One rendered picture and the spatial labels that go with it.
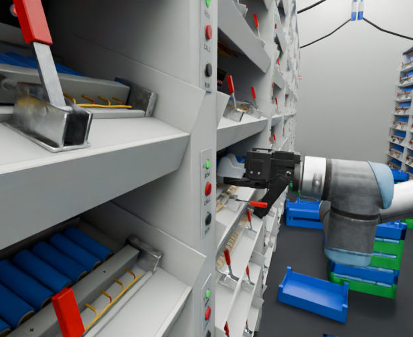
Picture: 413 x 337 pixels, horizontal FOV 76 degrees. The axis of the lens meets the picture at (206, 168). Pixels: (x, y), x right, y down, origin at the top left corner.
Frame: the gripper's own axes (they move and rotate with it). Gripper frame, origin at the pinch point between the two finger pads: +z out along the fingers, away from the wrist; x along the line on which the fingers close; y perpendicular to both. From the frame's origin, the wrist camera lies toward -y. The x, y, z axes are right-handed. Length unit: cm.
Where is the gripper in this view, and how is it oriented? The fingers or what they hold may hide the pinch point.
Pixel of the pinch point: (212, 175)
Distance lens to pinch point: 65.2
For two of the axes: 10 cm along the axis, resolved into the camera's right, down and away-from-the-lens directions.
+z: -9.4, -1.0, 3.2
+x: -3.4, 2.0, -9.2
